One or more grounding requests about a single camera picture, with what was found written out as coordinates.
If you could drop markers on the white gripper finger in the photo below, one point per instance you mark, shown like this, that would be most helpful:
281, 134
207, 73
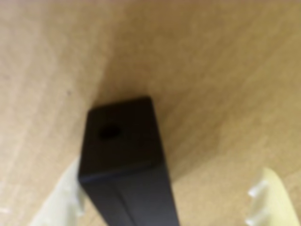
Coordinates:
58, 204
270, 202

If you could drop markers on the black rectangular block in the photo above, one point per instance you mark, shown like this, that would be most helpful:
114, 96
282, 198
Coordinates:
127, 164

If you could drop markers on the brown cardboard sheet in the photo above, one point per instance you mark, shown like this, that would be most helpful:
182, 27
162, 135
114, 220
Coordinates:
211, 70

